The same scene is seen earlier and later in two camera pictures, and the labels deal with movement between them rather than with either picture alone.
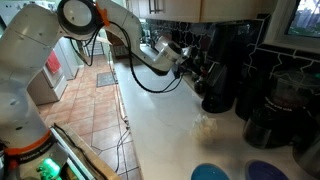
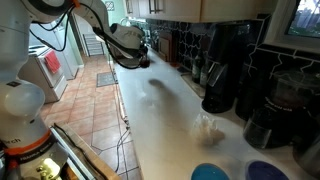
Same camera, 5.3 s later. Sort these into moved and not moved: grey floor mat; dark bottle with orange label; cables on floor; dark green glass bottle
Moved: dark bottle with orange label
Not moved: cables on floor; dark green glass bottle; grey floor mat
